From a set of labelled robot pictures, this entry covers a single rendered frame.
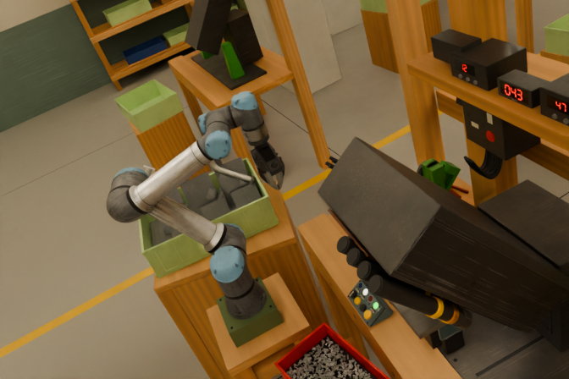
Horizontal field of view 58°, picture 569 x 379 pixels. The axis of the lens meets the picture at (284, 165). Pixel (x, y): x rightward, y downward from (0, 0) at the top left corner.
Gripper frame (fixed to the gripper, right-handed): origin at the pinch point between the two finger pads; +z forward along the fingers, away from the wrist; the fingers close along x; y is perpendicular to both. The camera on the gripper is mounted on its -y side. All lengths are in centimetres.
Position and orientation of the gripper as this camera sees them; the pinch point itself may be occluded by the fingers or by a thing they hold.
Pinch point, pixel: (278, 187)
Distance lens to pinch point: 174.4
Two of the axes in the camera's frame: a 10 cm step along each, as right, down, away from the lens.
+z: 3.0, 8.0, 5.2
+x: -8.9, 4.3, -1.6
